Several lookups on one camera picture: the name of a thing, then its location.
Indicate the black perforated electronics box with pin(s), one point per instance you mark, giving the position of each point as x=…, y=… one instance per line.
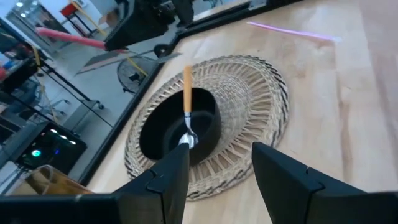
x=53, y=146

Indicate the round woven straw placemat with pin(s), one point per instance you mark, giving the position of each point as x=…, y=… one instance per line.
x=248, y=109

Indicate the pink drinking straw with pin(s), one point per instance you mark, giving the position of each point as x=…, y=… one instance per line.
x=295, y=32

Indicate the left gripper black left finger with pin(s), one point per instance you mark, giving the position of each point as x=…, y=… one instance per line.
x=168, y=186

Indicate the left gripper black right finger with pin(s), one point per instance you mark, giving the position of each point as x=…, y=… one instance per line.
x=286, y=186

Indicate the amber plastic cup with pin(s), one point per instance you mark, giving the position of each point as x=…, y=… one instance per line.
x=56, y=185

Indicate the black floor fan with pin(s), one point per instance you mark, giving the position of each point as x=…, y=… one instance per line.
x=133, y=76

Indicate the black bowl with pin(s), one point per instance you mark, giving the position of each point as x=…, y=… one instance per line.
x=161, y=130

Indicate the red top stand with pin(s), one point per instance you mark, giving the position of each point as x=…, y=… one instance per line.
x=70, y=9

